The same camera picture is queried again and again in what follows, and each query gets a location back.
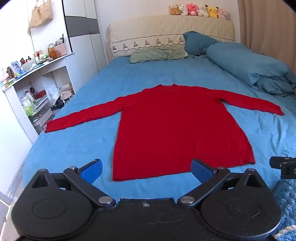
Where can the white and grey wardrobe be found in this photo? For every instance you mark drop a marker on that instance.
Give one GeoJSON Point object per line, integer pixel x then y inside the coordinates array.
{"type": "Point", "coordinates": [81, 46]}

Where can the row of plush toys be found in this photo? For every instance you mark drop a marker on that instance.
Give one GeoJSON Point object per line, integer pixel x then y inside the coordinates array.
{"type": "Point", "coordinates": [198, 10]}

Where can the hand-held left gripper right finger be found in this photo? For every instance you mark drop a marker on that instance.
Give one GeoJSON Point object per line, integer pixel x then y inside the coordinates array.
{"type": "Point", "coordinates": [200, 171]}

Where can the red knitted sweater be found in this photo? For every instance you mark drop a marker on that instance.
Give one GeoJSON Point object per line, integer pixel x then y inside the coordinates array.
{"type": "Point", "coordinates": [173, 127]}

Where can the small dark object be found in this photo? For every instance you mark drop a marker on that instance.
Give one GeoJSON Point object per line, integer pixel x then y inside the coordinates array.
{"type": "Point", "coordinates": [197, 55]}

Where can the rolled blue duvet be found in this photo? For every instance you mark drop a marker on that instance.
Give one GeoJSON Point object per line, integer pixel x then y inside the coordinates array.
{"type": "Point", "coordinates": [249, 64]}

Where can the blue picture card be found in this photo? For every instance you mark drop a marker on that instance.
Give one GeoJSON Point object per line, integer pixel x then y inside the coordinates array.
{"type": "Point", "coordinates": [16, 67]}

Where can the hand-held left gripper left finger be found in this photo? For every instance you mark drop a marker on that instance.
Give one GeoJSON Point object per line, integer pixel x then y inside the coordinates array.
{"type": "Point", "coordinates": [92, 171]}

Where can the blue pillow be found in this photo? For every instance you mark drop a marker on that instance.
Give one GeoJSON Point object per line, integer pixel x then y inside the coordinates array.
{"type": "Point", "coordinates": [196, 42]}

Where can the brown bottle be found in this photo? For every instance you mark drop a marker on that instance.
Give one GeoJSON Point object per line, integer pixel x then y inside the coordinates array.
{"type": "Point", "coordinates": [10, 73]}

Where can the brown teddy bear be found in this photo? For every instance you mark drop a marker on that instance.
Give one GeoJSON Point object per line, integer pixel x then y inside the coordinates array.
{"type": "Point", "coordinates": [54, 53]}

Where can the pink storage basket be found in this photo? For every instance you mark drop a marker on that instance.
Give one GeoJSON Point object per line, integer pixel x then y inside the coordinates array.
{"type": "Point", "coordinates": [61, 49]}

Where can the cream cloth bag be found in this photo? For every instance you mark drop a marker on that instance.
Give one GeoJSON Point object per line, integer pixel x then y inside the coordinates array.
{"type": "Point", "coordinates": [67, 90]}

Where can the blue fluffy rug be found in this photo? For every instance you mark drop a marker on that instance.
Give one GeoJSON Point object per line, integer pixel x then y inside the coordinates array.
{"type": "Point", "coordinates": [285, 204]}

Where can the beige tote bag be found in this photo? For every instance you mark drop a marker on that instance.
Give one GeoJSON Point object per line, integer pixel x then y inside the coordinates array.
{"type": "Point", "coordinates": [41, 16]}

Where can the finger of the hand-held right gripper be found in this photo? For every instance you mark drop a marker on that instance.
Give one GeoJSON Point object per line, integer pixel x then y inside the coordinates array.
{"type": "Point", "coordinates": [275, 162]}

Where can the cream quilted headboard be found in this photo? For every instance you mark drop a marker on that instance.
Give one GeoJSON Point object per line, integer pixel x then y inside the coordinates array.
{"type": "Point", "coordinates": [161, 27]}

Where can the green packet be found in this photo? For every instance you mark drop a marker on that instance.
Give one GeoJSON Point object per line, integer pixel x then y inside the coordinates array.
{"type": "Point", "coordinates": [29, 110]}

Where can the white bottle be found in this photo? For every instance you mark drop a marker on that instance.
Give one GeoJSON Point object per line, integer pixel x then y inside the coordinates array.
{"type": "Point", "coordinates": [28, 96]}

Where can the beige curtain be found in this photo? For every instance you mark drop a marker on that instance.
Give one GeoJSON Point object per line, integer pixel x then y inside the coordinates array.
{"type": "Point", "coordinates": [266, 25]}

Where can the red box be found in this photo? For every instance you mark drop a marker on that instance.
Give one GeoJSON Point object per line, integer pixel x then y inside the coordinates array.
{"type": "Point", "coordinates": [40, 93]}

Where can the green pillow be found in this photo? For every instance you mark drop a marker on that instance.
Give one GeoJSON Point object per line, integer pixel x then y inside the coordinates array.
{"type": "Point", "coordinates": [157, 53]}

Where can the white shelf unit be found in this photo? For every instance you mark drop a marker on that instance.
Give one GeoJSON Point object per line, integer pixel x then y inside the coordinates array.
{"type": "Point", "coordinates": [13, 99]}

